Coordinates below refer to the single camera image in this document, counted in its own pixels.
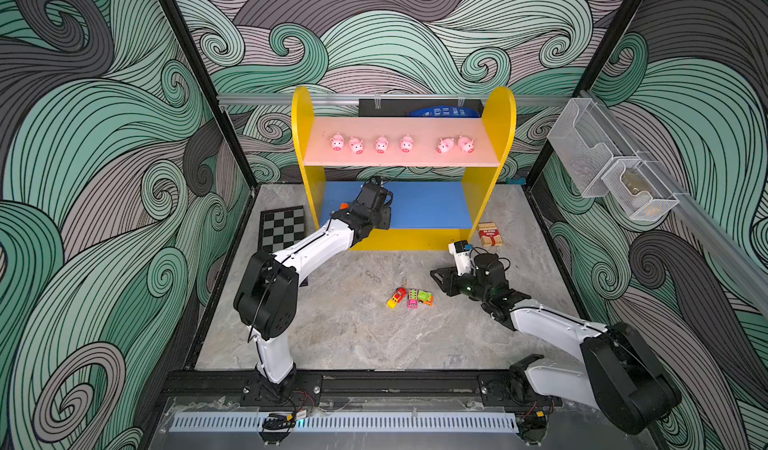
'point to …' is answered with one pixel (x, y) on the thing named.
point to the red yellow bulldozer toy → (398, 295)
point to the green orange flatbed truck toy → (426, 297)
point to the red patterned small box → (489, 234)
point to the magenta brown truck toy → (413, 302)
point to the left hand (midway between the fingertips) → (382, 206)
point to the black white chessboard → (280, 228)
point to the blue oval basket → (442, 111)
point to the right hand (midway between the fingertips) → (437, 271)
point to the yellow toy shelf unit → (423, 216)
